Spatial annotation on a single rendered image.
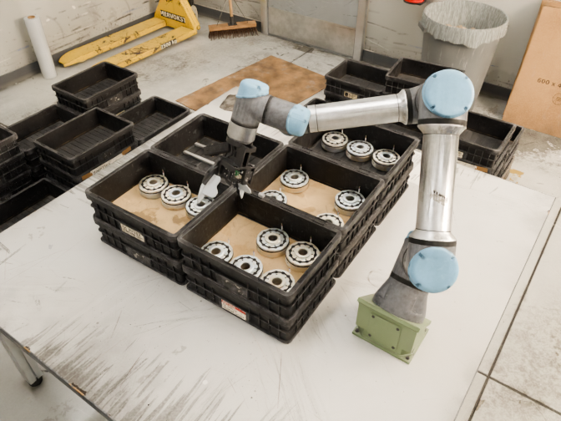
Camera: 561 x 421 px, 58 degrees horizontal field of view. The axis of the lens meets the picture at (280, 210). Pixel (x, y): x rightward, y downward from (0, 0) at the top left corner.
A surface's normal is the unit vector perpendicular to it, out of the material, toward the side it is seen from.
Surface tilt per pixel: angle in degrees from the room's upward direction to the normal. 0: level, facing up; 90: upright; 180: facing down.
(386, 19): 90
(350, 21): 90
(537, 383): 0
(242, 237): 0
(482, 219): 0
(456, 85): 46
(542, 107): 73
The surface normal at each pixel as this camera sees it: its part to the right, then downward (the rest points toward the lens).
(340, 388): 0.00, -0.75
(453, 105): -0.09, -0.04
